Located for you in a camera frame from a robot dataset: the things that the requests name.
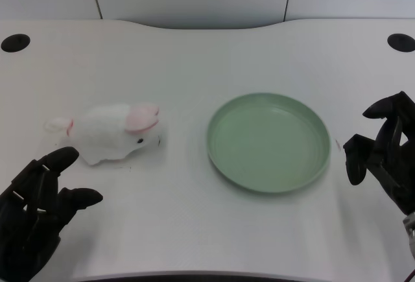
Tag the white plush rabbit doll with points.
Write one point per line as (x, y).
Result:
(113, 133)

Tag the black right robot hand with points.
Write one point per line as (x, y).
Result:
(386, 155)

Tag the green round plate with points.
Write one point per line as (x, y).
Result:
(269, 142)

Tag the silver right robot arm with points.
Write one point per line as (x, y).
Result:
(410, 230)

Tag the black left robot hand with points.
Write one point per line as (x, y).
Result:
(32, 204)

